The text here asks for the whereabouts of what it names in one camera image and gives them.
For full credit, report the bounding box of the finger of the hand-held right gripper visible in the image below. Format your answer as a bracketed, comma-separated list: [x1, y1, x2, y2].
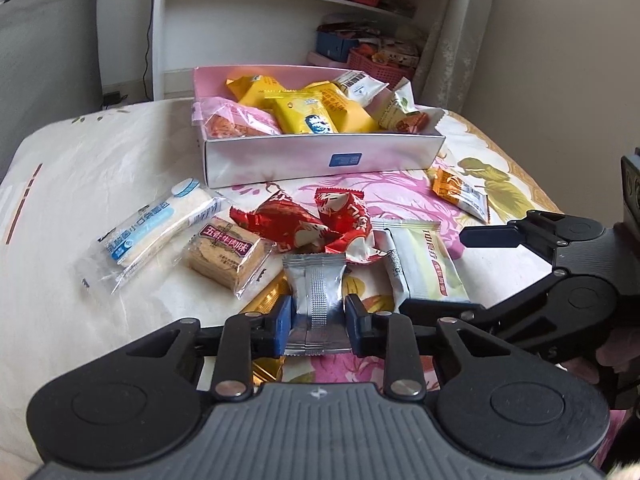
[399, 272, 566, 341]
[459, 211, 566, 261]

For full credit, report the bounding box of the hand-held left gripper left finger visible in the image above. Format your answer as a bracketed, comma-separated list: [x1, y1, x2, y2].
[122, 295, 293, 402]

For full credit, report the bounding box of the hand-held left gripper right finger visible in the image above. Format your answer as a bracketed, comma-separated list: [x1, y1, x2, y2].
[345, 294, 516, 402]

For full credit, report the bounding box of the silver foil snack packet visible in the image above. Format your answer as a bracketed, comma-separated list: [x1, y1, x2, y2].
[282, 252, 351, 357]

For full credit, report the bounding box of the clear biscuit packet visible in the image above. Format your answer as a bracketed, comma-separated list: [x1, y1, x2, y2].
[182, 216, 276, 297]

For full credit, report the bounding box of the red foil snack packet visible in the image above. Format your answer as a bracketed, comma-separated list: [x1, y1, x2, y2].
[230, 191, 341, 253]
[314, 187, 386, 264]

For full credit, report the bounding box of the pink cardboard box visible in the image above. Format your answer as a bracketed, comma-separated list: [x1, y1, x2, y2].
[192, 64, 447, 190]

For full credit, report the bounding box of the plain yellow snack packet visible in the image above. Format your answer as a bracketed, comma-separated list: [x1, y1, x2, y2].
[305, 81, 381, 133]

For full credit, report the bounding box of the white packet dark print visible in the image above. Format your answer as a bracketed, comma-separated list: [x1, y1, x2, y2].
[331, 71, 391, 109]

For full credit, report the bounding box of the pink clear bread packet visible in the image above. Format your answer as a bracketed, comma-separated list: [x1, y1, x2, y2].
[192, 97, 283, 140]

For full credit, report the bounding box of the yellow packet blue label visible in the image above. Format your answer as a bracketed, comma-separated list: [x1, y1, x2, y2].
[265, 91, 337, 135]

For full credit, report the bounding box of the large yellow waffle packet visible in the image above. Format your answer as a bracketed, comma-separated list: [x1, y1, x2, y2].
[225, 75, 288, 108]

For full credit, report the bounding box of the person's right hand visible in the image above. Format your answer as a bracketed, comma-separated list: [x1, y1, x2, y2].
[567, 332, 640, 385]

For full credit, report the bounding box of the gold foil snack packet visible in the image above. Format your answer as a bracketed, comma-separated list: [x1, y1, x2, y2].
[239, 277, 293, 386]

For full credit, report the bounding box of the white green snack packet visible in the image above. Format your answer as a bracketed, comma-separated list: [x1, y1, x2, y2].
[372, 218, 472, 306]

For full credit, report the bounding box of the white grey snack packet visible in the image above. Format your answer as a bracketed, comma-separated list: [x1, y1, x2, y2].
[382, 227, 416, 311]

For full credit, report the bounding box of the orange white snack packet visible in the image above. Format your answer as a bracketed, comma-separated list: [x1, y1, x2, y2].
[431, 167, 489, 224]

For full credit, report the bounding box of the clear roll cake packet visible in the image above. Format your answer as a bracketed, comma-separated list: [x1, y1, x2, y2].
[77, 177, 226, 295]

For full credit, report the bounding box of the printed cardboard toy box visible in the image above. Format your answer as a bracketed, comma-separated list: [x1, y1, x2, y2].
[377, 37, 421, 68]

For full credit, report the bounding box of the large pink lattice basket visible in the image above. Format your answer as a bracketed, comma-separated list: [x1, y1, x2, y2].
[347, 47, 391, 77]

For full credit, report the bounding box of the cream lace curtain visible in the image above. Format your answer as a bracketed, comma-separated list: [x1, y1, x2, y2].
[415, 0, 501, 111]

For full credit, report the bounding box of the blue storage box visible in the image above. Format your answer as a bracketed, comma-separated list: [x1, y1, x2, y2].
[316, 30, 361, 61]

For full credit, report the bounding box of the white shelf unit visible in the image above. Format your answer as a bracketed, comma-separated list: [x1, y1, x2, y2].
[151, 0, 453, 101]

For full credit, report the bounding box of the grey sofa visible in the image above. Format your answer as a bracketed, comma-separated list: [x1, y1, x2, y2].
[0, 0, 103, 181]

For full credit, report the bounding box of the black cable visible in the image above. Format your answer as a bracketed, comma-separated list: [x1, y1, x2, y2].
[142, 0, 153, 98]

